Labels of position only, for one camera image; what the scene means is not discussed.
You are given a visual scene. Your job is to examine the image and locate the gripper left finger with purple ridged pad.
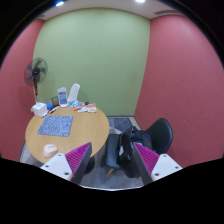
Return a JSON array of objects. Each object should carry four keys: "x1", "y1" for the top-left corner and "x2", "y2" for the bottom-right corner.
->
[{"x1": 40, "y1": 142, "x2": 93, "y2": 185}]

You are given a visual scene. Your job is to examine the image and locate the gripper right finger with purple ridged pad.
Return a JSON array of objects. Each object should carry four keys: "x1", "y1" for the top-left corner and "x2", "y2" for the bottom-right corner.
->
[{"x1": 132, "y1": 142, "x2": 184, "y2": 186}]

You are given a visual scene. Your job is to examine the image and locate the white computer mouse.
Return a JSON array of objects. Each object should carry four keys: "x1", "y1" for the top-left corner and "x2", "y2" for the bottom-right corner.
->
[{"x1": 43, "y1": 144, "x2": 58, "y2": 158}]

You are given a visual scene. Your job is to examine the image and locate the blue patterned mouse pad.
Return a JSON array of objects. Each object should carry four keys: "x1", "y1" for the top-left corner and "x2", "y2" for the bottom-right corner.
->
[{"x1": 37, "y1": 116, "x2": 73, "y2": 137}]

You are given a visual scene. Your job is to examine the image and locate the black backpack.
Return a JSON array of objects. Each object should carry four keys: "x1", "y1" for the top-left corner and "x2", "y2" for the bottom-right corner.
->
[{"x1": 117, "y1": 126, "x2": 152, "y2": 178}]

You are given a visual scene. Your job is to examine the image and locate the black chair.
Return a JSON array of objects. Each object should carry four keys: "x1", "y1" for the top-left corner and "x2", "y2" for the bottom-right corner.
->
[{"x1": 146, "y1": 118, "x2": 173, "y2": 154}]

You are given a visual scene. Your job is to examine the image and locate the dark blue chair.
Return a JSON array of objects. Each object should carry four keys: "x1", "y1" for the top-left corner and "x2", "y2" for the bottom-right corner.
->
[{"x1": 105, "y1": 134, "x2": 121, "y2": 169}]

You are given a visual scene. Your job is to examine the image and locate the colourful snack packets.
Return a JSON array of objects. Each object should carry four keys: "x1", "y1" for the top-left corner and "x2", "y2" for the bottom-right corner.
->
[{"x1": 69, "y1": 101, "x2": 97, "y2": 113}]

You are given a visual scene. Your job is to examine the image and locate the blue object near tissue box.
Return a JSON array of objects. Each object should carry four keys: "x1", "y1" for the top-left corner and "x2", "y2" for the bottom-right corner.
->
[{"x1": 46, "y1": 103, "x2": 53, "y2": 110}]

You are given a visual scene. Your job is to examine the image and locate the white tissue box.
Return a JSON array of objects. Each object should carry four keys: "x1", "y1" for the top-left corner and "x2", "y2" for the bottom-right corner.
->
[{"x1": 31, "y1": 102, "x2": 48, "y2": 117}]

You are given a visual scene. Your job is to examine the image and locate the dark glass cup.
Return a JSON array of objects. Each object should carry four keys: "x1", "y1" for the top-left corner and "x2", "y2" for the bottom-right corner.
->
[{"x1": 51, "y1": 96, "x2": 59, "y2": 107}]

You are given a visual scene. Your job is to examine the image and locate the white plastic chair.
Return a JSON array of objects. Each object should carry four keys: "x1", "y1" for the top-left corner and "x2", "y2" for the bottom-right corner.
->
[{"x1": 68, "y1": 83, "x2": 80, "y2": 102}]

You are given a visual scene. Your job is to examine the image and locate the white blue packaged bag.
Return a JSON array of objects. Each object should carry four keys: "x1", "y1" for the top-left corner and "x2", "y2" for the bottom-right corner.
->
[{"x1": 57, "y1": 87, "x2": 68, "y2": 107}]

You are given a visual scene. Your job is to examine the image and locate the standing pedestal fan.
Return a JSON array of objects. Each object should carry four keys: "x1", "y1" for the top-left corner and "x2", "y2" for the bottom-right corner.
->
[{"x1": 24, "y1": 57, "x2": 48, "y2": 102}]

